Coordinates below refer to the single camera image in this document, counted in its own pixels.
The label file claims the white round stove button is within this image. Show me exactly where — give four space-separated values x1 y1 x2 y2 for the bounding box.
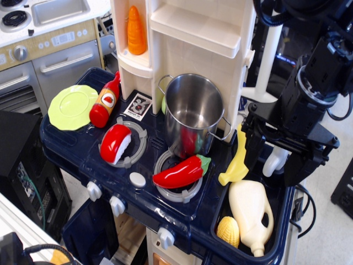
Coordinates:
129 172 146 188

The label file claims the stainless steel pot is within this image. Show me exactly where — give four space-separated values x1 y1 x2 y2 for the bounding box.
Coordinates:
158 73 232 158

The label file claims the red white toy sushi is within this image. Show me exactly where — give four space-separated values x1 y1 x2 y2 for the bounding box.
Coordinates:
100 124 132 165

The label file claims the white right stove knob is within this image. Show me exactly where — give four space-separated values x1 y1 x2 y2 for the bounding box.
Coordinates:
157 227 175 250

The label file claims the white stove knob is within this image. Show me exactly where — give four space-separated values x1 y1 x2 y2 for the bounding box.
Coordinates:
157 227 175 250
86 181 102 202
109 196 126 217

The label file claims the orange toy carrot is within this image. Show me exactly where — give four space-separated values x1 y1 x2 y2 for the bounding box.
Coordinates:
127 6 147 55

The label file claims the light green toy plate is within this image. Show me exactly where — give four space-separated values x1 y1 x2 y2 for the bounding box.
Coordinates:
48 85 98 131

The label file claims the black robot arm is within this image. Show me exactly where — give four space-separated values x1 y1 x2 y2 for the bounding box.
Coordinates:
242 1 352 186

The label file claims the white stand post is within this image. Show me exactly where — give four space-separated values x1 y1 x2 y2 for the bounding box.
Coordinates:
241 10 284 103

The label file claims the navy toy kitchen stove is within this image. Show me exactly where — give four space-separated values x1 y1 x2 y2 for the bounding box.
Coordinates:
40 67 294 264

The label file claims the white toy faucet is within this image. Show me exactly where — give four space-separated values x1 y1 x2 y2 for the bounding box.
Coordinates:
263 146 289 177

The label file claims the yellow toy corn cob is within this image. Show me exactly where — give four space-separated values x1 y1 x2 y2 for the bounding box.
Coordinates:
216 216 240 248

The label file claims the black computer case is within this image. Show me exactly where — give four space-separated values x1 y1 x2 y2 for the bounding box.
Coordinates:
1 111 72 241

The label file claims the white left stove knob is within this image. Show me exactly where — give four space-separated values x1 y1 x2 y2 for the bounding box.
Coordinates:
86 181 102 202

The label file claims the grey wooden toy kitchen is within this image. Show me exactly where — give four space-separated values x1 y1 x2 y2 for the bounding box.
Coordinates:
1 1 110 114

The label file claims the grey right burner ring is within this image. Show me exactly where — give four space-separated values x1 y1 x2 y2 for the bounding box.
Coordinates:
153 147 204 204

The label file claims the white middle stove knob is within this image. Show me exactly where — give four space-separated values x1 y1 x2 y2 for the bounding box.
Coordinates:
109 196 126 217

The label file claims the grey left burner ring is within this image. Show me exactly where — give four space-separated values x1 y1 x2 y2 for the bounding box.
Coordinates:
100 116 148 169

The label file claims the red toy ketchup bottle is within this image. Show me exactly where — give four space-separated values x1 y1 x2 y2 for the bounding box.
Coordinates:
89 71 120 128

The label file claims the grey burner ring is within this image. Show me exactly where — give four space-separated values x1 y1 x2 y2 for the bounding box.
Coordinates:
100 116 148 169
153 147 204 204

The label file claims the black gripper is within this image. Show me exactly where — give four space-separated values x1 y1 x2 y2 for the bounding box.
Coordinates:
242 102 340 187

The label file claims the cream toy kitchen shelf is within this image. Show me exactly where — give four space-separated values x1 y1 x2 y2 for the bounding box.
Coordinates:
111 1 256 142

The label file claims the cream toy jug bottle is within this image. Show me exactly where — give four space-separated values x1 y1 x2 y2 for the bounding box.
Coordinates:
228 180 274 257

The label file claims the yellow toy banana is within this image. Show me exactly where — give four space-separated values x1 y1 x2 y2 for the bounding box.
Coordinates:
218 124 249 186

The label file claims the red toy chili pepper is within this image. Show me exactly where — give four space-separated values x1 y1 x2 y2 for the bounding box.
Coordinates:
152 155 211 189

